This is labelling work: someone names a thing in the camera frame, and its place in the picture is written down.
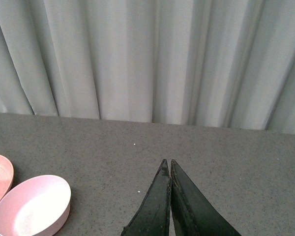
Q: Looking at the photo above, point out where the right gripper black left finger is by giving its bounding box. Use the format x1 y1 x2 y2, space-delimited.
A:
121 159 172 236

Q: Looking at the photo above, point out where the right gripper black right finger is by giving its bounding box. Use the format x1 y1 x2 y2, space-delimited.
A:
171 160 240 236

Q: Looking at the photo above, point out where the light pink bowl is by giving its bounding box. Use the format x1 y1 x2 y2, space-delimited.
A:
0 175 71 236

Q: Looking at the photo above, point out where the white pleated curtain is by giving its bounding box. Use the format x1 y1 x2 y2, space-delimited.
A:
0 0 295 134

